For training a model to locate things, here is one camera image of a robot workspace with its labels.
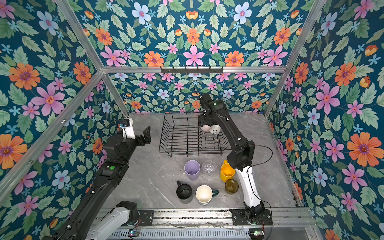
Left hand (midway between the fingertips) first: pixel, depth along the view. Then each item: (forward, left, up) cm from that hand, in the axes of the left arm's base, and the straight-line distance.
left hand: (140, 122), depth 70 cm
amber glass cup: (-23, -45, -32) cm, 59 cm away
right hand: (+11, -33, -14) cm, 38 cm away
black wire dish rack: (+16, -15, -33) cm, 40 cm away
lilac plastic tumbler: (-13, -23, -26) cm, 37 cm away
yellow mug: (-15, -43, -32) cm, 56 cm away
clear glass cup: (-11, -33, -33) cm, 48 cm away
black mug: (-24, -18, -33) cm, 44 cm away
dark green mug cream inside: (-26, -29, -29) cm, 49 cm away
